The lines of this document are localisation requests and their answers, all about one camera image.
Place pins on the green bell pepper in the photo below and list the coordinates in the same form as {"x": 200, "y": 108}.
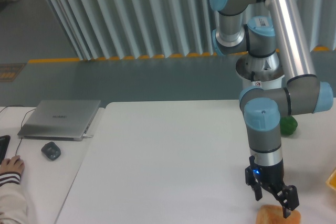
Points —
{"x": 288, "y": 125}

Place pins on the orange triangular bread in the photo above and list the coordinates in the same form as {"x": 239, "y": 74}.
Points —
{"x": 273, "y": 214}

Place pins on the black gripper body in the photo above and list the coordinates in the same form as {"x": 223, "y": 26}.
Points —
{"x": 270, "y": 178}

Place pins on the silver closed laptop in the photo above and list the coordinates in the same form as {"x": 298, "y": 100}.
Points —
{"x": 65, "y": 120}

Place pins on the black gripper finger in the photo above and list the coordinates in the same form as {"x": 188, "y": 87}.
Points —
{"x": 257, "y": 191}
{"x": 287, "y": 196}

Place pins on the person's hand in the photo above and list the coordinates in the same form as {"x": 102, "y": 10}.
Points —
{"x": 13, "y": 165}

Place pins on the white laptop plug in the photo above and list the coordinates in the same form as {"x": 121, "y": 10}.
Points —
{"x": 87, "y": 136}

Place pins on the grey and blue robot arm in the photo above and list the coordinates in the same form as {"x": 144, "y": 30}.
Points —
{"x": 264, "y": 29}

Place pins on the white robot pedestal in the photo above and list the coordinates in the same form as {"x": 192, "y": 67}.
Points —
{"x": 266, "y": 73}

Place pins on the dark grey earbuds case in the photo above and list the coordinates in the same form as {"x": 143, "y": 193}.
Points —
{"x": 51, "y": 151}

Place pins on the white corrugated folding screen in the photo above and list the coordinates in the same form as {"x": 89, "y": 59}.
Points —
{"x": 127, "y": 29}

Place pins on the cream sleeved forearm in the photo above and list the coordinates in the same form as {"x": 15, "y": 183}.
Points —
{"x": 13, "y": 201}

